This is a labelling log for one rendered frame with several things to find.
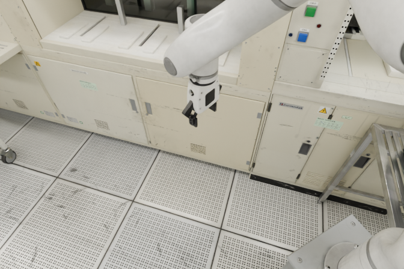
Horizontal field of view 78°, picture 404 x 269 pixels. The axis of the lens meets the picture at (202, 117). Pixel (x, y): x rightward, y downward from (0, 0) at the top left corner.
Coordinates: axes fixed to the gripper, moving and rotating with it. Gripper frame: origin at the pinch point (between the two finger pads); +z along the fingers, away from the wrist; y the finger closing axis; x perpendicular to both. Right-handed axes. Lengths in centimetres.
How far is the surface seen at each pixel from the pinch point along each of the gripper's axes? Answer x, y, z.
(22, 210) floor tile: 95, -69, 100
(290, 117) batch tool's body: -12, 53, 34
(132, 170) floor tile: 66, -3, 101
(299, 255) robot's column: -44, -7, 25
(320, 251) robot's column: -49, -2, 25
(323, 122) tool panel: -26, 59, 33
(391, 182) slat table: -58, 38, 25
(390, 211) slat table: -61, 27, 26
